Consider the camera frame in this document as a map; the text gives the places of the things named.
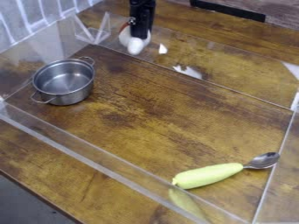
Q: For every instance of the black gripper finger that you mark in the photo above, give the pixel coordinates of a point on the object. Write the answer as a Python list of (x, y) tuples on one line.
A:
[(139, 18), (151, 5)]

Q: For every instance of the white plush mushroom red cap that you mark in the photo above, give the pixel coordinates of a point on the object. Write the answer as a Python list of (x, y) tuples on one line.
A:
[(133, 44)]

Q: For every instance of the green handled metal spoon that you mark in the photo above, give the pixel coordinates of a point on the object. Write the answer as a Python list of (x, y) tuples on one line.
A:
[(214, 173)]

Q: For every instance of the clear acrylic enclosure wall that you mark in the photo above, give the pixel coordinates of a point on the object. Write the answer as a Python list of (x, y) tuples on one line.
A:
[(208, 97)]

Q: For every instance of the black bar on back table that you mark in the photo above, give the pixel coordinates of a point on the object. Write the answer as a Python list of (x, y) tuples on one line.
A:
[(247, 14)]

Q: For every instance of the silver metal pot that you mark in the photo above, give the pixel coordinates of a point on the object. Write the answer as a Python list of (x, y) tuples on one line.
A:
[(64, 82)]

